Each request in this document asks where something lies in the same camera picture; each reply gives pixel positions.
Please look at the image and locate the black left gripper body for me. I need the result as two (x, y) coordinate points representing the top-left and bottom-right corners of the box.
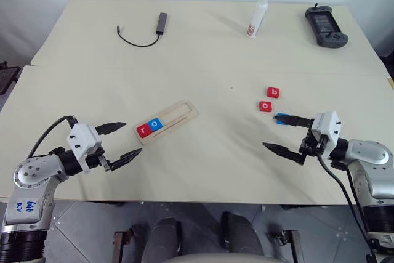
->
(85, 147), (112, 173)

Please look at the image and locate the dark rounded shape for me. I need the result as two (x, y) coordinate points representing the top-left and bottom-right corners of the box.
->
(143, 217), (183, 259)
(220, 211), (264, 256)

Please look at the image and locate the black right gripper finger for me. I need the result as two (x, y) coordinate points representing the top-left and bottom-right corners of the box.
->
(273, 114), (315, 128)
(262, 142), (302, 163)

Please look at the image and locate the grey USB hub with cable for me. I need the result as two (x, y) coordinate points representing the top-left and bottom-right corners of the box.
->
(116, 12), (169, 48)

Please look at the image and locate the red letter tile r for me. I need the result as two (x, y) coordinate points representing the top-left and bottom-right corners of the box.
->
(137, 123), (152, 139)

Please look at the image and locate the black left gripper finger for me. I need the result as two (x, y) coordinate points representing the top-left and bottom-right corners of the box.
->
(94, 121), (127, 137)
(107, 147), (143, 172)

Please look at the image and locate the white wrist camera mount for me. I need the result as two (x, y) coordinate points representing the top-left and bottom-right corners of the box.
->
(310, 110), (342, 153)
(66, 123), (103, 176)

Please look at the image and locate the rusty metal bracket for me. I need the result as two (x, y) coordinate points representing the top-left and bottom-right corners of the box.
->
(267, 229), (303, 263)
(111, 224), (146, 263)

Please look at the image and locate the white plastic bottle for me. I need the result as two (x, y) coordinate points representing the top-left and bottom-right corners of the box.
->
(245, 0), (271, 39)

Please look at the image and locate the blue letter tile o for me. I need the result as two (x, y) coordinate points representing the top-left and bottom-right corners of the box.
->
(148, 117), (164, 132)

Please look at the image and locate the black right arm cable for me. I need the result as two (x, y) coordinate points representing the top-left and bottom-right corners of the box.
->
(316, 151), (378, 263)

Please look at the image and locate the red letter tile o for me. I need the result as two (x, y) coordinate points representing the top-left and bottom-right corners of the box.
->
(257, 100), (274, 113)

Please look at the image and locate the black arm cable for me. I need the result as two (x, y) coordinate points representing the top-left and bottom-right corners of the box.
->
(26, 115), (78, 160)
(316, 151), (378, 263)

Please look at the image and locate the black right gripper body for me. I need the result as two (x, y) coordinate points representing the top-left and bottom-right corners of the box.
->
(296, 128), (329, 166)

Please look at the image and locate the black handheld controller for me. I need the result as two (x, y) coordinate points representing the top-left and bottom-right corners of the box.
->
(305, 2), (350, 49)

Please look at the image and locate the wooden letter tray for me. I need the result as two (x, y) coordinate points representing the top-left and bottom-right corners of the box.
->
(134, 100), (198, 145)

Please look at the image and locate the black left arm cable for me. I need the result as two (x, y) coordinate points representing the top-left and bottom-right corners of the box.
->
(26, 115), (78, 160)

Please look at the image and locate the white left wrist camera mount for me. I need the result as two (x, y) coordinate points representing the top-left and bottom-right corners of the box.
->
(66, 123), (103, 176)

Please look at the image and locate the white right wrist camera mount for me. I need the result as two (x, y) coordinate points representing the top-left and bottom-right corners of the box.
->
(310, 110), (342, 153)

